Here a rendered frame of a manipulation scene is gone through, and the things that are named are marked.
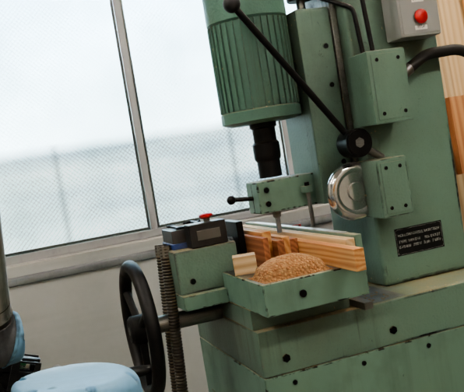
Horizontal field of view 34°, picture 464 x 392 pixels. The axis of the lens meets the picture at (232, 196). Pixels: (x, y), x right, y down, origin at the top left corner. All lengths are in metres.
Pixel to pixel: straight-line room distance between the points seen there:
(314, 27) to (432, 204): 0.47
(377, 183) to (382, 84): 0.20
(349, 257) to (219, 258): 0.32
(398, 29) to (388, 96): 0.15
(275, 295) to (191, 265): 0.25
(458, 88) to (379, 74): 1.80
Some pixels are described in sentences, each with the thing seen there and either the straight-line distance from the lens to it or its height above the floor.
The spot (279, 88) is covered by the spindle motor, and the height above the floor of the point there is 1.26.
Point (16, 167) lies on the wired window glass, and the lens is 2.87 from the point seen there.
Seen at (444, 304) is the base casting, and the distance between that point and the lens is 1.61.
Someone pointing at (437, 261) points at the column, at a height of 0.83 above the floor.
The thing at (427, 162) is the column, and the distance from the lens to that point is 1.71.
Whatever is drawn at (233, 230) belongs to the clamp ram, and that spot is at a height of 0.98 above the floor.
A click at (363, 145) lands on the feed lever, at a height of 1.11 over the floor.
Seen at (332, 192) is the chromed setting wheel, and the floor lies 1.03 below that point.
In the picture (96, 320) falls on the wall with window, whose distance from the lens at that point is 2.86.
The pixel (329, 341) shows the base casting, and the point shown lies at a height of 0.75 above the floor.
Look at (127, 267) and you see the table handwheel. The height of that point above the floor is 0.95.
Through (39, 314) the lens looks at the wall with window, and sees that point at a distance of 2.83.
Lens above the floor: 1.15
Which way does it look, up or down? 3 degrees down
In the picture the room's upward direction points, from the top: 9 degrees counter-clockwise
